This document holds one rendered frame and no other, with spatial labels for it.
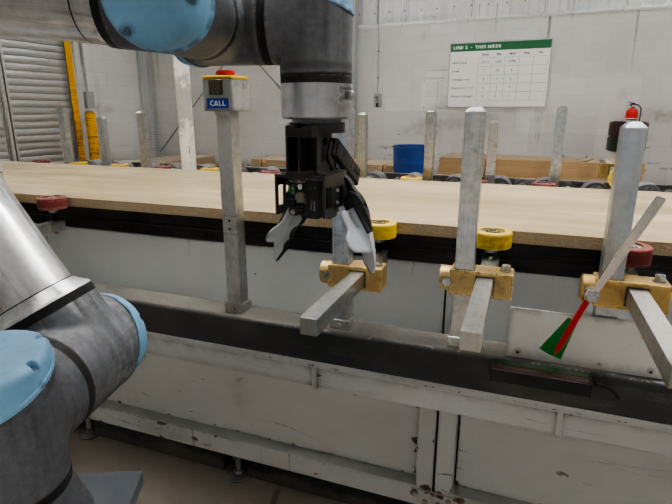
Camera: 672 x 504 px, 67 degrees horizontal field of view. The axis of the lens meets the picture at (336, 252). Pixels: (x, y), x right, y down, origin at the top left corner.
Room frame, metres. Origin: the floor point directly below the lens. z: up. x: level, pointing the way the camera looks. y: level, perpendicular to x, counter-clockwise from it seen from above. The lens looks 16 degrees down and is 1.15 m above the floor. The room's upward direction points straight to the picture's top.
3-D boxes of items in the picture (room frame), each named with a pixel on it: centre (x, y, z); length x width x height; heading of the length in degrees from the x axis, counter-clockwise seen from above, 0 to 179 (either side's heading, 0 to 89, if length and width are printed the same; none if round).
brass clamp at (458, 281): (0.92, -0.27, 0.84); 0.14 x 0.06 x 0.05; 70
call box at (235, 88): (1.11, 0.23, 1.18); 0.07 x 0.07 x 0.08; 70
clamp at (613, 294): (0.84, -0.51, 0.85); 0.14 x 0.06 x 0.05; 70
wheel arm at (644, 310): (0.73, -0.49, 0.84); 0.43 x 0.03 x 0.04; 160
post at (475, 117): (0.93, -0.25, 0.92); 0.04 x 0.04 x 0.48; 70
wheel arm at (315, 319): (0.95, -0.03, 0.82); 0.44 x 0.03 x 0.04; 160
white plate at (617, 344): (0.83, -0.45, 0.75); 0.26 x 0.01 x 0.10; 70
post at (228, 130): (1.11, 0.23, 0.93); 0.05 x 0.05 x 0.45; 70
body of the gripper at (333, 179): (0.66, 0.03, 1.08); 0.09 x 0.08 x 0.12; 155
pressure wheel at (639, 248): (0.92, -0.56, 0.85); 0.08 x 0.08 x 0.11
